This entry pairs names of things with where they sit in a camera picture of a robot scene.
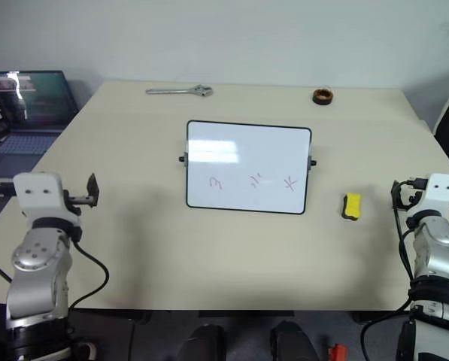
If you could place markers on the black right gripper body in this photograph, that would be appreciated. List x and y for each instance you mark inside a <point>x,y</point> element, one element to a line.
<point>406,195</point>

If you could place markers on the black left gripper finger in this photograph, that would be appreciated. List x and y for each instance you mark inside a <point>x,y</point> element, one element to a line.
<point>93,188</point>

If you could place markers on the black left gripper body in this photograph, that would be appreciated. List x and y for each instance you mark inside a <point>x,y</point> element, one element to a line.
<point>80,200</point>

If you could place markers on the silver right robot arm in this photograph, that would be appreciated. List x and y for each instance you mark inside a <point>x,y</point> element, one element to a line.
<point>434,255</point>

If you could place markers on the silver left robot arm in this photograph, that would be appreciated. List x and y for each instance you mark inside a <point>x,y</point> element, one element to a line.
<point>36,270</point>

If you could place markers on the yellow and black sponge eraser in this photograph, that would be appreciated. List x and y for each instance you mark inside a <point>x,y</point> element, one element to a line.
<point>352,203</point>

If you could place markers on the open dark laptop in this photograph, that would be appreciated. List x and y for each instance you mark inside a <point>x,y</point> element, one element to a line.
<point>40,97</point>

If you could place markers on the silver adjustable wrench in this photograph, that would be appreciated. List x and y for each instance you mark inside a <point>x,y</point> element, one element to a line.
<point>171,90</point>

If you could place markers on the black-framed tabletop whiteboard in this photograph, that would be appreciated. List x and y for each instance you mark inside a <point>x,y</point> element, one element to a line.
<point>246,165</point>

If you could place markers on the small red object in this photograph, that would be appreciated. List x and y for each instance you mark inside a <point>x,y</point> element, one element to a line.
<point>337,353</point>

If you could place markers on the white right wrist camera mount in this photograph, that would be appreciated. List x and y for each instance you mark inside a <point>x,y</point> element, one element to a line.
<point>442,192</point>

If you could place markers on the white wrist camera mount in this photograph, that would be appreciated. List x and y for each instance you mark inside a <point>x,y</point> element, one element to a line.
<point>36,192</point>
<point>442,192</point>

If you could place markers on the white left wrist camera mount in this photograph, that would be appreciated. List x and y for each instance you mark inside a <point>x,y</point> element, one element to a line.
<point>36,192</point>

